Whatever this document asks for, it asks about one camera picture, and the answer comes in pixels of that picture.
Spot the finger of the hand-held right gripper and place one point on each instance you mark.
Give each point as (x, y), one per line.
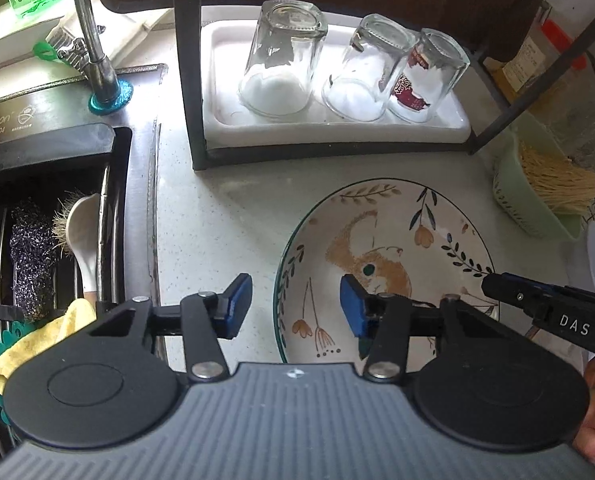
(510, 292)
(532, 282)

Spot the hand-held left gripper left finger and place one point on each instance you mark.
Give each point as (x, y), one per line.
(242, 292)

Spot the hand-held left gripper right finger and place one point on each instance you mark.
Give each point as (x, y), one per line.
(351, 305)

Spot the squirrel print plate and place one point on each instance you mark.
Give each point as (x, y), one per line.
(377, 230)

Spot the green plastic basket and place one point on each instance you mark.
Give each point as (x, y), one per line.
(515, 195)

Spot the bundle of dried noodles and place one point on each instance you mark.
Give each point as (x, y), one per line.
(557, 180)

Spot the steel sink drain rack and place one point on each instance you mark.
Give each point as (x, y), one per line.
(113, 210)

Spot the white ceramic spoon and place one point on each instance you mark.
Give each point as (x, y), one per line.
(84, 230)

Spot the bristle brush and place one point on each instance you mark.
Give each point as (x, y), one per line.
(63, 230)

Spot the yellow cloth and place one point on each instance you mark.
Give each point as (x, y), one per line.
(52, 340)

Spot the white drip tray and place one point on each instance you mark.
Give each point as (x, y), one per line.
(222, 85)

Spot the steel wool scrubber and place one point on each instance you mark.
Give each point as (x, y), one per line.
(32, 255)

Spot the red lid clear jar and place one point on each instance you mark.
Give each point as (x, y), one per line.
(532, 60)

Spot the red print drinking glass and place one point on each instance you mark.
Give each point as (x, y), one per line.
(427, 80)

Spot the plain drinking glass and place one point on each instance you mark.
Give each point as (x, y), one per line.
(282, 60)
(362, 70)

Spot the black metal dish rack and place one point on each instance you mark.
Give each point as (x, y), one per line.
(185, 60)

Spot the teal silicone mat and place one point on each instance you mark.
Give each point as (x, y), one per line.
(7, 342)

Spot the black kitchen sink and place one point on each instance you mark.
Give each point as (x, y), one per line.
(27, 125)

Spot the thin steel faucet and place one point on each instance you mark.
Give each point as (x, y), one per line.
(97, 55)

